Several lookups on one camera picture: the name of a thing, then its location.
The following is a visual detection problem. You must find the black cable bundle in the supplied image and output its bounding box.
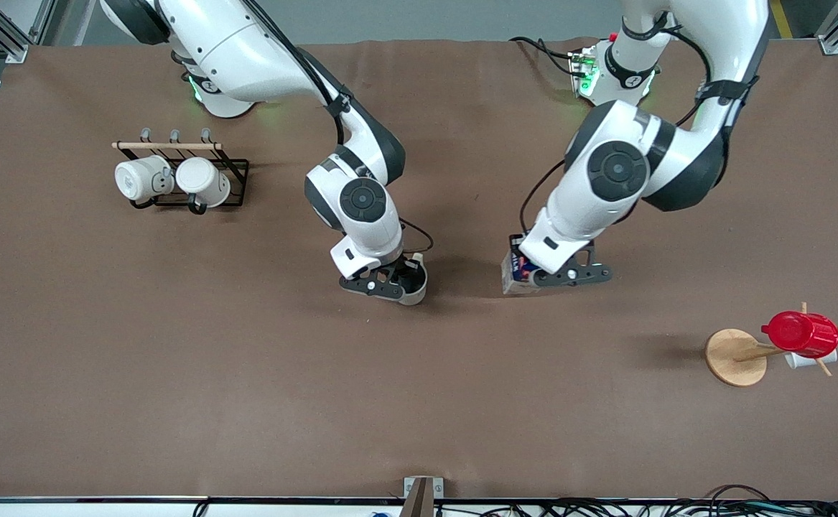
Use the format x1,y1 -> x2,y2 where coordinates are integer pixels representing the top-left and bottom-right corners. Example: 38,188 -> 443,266
433,485 -> 838,517

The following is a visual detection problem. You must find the white mug with round print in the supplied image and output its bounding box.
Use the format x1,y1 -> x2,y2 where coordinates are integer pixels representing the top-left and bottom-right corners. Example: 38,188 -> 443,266
115,155 -> 175,209

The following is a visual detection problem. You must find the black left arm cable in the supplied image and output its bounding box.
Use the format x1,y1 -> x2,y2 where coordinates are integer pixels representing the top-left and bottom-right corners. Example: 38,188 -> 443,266
519,14 -> 714,234

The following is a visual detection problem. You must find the plain white mug dark handle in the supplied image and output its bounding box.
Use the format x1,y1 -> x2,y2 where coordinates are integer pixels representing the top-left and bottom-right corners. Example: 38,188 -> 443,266
175,157 -> 231,215

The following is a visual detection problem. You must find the black wire mug rack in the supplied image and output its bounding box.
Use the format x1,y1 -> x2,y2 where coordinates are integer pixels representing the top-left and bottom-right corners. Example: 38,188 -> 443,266
112,128 -> 250,215

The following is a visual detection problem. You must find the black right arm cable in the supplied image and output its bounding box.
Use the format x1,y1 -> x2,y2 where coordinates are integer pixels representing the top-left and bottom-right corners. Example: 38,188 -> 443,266
243,0 -> 434,253

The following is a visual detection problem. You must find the blue white milk carton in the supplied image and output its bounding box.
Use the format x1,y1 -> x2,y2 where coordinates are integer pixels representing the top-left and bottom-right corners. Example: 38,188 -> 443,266
501,233 -> 543,296

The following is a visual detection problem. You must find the red plastic cup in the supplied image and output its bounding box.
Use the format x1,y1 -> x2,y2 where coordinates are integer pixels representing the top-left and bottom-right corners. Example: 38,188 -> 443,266
761,310 -> 838,359

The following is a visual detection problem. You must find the black base cable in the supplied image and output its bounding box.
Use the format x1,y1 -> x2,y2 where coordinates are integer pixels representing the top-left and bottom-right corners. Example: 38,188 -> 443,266
510,36 -> 579,77

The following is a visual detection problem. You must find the white ribbed cup grey inside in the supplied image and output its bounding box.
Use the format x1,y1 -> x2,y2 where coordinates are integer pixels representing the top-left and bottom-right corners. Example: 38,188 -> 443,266
396,253 -> 429,307

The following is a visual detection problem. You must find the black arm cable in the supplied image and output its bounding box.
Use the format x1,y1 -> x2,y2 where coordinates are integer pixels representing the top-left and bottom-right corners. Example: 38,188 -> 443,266
243,0 -> 434,253
519,14 -> 714,234

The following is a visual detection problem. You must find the metal table edge bracket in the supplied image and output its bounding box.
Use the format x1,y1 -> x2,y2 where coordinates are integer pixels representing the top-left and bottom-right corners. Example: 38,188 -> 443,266
403,476 -> 444,517

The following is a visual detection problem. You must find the wooden mug tree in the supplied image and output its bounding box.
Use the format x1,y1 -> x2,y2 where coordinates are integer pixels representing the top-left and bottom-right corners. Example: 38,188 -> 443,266
704,302 -> 838,388

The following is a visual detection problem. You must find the small white cup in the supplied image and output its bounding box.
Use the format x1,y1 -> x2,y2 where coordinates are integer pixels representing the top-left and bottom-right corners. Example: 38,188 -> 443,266
785,348 -> 838,371

